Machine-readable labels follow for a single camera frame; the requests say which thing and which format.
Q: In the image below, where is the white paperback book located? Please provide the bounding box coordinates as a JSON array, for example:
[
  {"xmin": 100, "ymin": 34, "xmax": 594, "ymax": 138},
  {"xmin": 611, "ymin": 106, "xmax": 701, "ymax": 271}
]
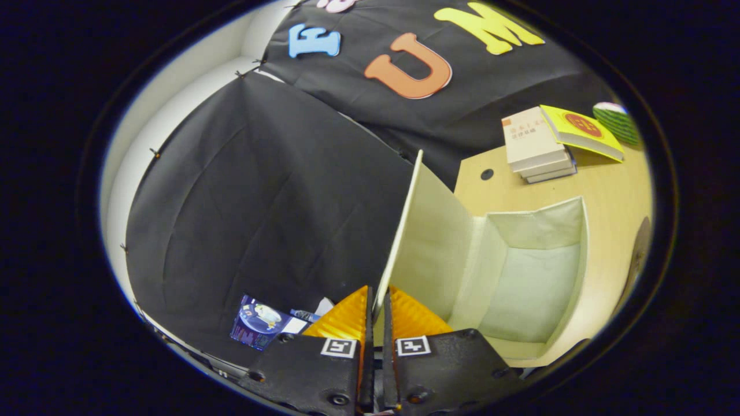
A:
[
  {"xmin": 520, "ymin": 155, "xmax": 574, "ymax": 179},
  {"xmin": 525, "ymin": 164, "xmax": 578, "ymax": 184}
]

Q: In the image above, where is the watermelon slice plush toy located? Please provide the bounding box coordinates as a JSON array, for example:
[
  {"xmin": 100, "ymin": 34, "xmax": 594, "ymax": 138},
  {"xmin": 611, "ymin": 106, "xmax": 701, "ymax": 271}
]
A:
[{"xmin": 592, "ymin": 102, "xmax": 642, "ymax": 147}]

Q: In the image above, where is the yellow book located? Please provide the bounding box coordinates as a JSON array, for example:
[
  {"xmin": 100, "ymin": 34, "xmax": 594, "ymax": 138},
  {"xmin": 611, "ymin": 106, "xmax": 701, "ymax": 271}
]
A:
[{"xmin": 539, "ymin": 105, "xmax": 626, "ymax": 163}]

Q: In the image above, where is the beige fabric storage box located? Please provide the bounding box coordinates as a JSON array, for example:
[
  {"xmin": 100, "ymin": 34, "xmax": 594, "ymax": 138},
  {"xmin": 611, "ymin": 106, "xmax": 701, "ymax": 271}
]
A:
[{"xmin": 373, "ymin": 149, "xmax": 590, "ymax": 369}]

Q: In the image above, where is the brown fuzzy shoe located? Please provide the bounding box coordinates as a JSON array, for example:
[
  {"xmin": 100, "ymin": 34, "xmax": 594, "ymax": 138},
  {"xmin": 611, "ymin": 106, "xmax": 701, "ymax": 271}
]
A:
[{"xmin": 629, "ymin": 216, "xmax": 652, "ymax": 289}]

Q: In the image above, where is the blue printed package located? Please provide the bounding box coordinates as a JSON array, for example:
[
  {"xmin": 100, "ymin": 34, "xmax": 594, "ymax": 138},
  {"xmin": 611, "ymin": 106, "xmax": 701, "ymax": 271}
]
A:
[{"xmin": 230, "ymin": 295, "xmax": 310, "ymax": 352}]

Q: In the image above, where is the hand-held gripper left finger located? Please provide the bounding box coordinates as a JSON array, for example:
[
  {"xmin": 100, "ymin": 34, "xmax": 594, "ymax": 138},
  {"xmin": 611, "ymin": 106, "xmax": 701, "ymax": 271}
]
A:
[{"xmin": 238, "ymin": 285, "xmax": 375, "ymax": 415}]

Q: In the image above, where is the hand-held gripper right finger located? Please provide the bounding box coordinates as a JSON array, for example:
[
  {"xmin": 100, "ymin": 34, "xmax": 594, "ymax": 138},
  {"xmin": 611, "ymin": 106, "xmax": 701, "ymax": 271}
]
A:
[{"xmin": 382, "ymin": 286, "xmax": 524, "ymax": 415}]

